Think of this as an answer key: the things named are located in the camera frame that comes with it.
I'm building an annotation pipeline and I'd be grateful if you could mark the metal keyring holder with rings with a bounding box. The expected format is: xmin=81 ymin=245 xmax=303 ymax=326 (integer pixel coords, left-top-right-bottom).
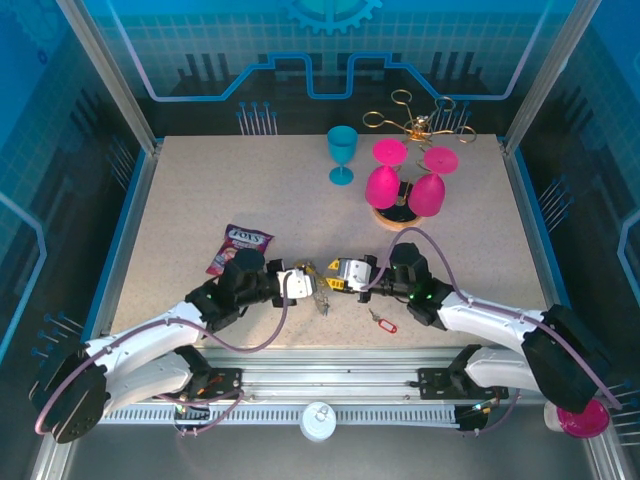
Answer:
xmin=312 ymin=287 xmax=335 ymax=319

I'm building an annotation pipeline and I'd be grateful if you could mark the key with red tag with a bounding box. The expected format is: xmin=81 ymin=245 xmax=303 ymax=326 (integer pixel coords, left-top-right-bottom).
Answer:
xmin=368 ymin=307 xmax=400 ymax=334

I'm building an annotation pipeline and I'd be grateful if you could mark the purple candy bag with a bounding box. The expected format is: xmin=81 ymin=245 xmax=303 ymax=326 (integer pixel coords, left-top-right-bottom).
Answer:
xmin=205 ymin=223 xmax=275 ymax=277

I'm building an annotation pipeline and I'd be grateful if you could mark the pink plastic goblet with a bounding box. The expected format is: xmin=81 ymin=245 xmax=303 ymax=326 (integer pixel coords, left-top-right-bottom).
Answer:
xmin=408 ymin=146 xmax=460 ymax=218
xmin=365 ymin=138 xmax=407 ymax=211

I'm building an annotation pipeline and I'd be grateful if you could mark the teal plastic goblet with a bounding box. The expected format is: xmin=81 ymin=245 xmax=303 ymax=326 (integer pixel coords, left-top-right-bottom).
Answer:
xmin=327 ymin=125 xmax=359 ymax=187

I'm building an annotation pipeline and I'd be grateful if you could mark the white cup with pink lid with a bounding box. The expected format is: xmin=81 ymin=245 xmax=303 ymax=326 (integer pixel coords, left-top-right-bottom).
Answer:
xmin=543 ymin=399 xmax=611 ymax=440

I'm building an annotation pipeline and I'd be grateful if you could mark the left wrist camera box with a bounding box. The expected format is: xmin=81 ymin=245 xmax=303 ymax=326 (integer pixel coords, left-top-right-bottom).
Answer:
xmin=276 ymin=268 xmax=317 ymax=301

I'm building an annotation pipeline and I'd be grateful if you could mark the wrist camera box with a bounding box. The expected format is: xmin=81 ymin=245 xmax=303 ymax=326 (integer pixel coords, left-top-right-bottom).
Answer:
xmin=276 ymin=268 xmax=317 ymax=301
xmin=338 ymin=257 xmax=375 ymax=291

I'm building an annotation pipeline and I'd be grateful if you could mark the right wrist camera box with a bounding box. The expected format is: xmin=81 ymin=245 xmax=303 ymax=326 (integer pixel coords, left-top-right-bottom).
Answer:
xmin=338 ymin=257 xmax=375 ymax=291

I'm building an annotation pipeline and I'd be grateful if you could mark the long aluminium frame rail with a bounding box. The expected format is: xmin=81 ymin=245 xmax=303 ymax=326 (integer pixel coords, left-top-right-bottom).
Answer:
xmin=64 ymin=347 xmax=599 ymax=407

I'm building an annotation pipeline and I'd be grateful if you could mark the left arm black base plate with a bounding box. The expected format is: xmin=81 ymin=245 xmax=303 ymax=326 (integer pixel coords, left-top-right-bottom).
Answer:
xmin=154 ymin=367 xmax=244 ymax=401

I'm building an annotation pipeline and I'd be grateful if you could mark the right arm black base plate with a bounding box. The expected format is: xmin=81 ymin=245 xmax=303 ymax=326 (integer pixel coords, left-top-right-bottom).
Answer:
xmin=417 ymin=367 xmax=510 ymax=401

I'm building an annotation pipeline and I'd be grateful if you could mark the aluminium side rail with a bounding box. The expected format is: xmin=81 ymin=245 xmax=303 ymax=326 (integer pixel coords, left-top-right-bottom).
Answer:
xmin=499 ymin=139 xmax=589 ymax=351
xmin=82 ymin=142 xmax=166 ymax=351

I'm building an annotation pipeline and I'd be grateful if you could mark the white slotted cable duct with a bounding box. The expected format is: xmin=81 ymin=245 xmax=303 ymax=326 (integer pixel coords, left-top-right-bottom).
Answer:
xmin=99 ymin=405 xmax=459 ymax=426

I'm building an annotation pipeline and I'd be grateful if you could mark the black cable connector block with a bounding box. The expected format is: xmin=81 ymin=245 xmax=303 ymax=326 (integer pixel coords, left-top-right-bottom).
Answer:
xmin=455 ymin=403 xmax=489 ymax=435
xmin=172 ymin=403 xmax=211 ymax=437

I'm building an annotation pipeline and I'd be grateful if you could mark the aluminium frame post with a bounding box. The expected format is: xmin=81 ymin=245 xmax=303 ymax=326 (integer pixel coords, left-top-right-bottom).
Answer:
xmin=502 ymin=0 xmax=601 ymax=156
xmin=54 ymin=0 xmax=164 ymax=154

